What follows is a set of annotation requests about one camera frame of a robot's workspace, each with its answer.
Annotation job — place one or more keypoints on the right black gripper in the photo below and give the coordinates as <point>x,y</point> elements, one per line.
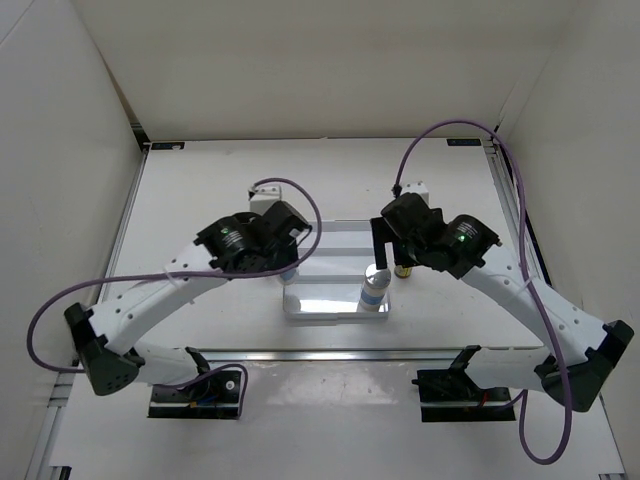
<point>382,233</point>

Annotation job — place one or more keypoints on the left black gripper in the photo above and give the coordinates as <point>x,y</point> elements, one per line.
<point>287,257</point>

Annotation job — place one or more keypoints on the blue label shaker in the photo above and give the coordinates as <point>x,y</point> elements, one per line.
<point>289,276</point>
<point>374,288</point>

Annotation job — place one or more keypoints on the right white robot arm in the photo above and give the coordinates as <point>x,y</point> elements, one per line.
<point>578,351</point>

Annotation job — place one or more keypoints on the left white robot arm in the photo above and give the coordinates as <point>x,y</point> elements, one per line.
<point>108,336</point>

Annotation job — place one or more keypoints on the right yellow label bottle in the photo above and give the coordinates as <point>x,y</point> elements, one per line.
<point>402,271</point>

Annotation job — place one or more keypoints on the white divided tray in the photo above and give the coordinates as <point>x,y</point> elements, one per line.
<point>328,287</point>

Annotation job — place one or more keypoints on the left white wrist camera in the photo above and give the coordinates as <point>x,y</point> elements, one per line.
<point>262,197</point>

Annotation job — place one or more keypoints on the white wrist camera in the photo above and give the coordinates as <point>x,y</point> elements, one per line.
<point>416,187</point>
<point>262,197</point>

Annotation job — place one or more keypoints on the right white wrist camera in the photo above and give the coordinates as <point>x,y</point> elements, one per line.
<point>416,187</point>

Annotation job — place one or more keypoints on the aluminium front rail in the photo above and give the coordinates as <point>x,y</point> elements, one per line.
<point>330,355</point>

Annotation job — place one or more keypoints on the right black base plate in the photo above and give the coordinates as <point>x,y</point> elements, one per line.
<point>446,397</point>

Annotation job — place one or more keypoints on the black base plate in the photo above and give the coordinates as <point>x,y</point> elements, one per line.
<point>446,397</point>
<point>219,396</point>

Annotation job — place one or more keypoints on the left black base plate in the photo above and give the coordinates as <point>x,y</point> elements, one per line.
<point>219,396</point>

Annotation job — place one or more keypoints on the aluminium left rail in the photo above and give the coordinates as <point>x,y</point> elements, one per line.
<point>40,466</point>

